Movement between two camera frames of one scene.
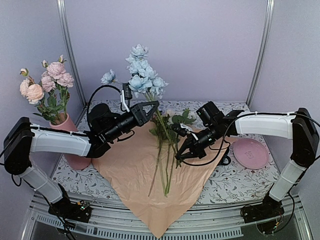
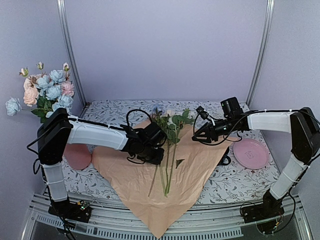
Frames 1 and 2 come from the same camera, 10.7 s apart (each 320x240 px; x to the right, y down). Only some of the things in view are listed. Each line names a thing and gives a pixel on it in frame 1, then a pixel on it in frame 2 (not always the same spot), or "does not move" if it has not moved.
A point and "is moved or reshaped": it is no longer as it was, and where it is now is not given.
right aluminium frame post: [270, 8] does not move
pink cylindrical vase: [75, 162] does not move
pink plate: [250, 153] does not move
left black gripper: [139, 114] -> [158, 160]
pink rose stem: [57, 70] is moved or reshaped
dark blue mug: [225, 156] does not move
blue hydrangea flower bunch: [143, 78] -> [44, 93]
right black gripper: [196, 151] -> [211, 133]
